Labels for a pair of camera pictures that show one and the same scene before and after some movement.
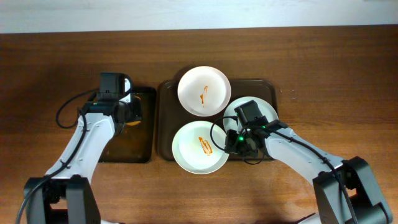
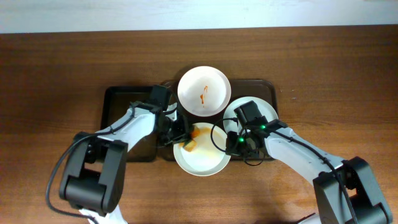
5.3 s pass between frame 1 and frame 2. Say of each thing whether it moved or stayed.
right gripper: stayed
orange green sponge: moved
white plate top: stayed
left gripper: moved
